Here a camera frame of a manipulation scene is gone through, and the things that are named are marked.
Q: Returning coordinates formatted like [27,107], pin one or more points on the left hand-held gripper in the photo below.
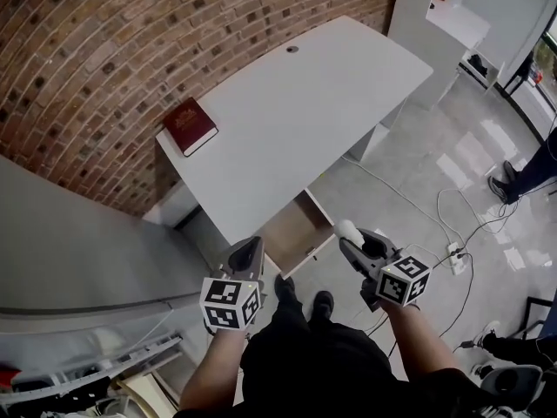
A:
[226,303]

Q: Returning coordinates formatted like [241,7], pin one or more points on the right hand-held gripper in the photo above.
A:
[402,281]

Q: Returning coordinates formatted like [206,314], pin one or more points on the small white fluffy item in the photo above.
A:
[347,230]

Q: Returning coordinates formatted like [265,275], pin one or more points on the wooden desk drawer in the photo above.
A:
[291,237]

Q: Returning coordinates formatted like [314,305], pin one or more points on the person's right forearm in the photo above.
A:
[420,342]

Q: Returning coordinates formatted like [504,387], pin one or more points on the person's left forearm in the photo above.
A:
[213,368]

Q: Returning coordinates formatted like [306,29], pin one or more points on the white desk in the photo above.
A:
[283,124]

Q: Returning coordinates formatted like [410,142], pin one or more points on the person's black left shoe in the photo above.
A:
[283,289]

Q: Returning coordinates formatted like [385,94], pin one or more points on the person's black shoe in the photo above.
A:
[283,289]
[323,304]

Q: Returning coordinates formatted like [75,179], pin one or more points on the person's black right shoe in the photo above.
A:
[323,304]

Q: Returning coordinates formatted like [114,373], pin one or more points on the white power strip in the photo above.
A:
[455,258]

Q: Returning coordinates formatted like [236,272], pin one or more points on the person's black clothing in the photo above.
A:
[322,364]

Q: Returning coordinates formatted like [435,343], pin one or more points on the dark red book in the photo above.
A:
[190,125]

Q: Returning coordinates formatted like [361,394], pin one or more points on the grey partition panel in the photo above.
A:
[78,242]

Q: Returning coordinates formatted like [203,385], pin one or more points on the light wooden board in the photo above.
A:
[141,391]

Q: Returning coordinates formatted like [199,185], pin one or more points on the white metal rack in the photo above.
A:
[87,355]

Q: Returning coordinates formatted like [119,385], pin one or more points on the grey chair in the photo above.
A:
[513,381]

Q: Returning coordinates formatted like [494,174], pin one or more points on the black object on shelf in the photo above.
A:
[477,64]

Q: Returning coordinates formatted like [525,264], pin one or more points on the white shelving unit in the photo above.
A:
[418,37]

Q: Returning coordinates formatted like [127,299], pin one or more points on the black metal frame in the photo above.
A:
[536,316]

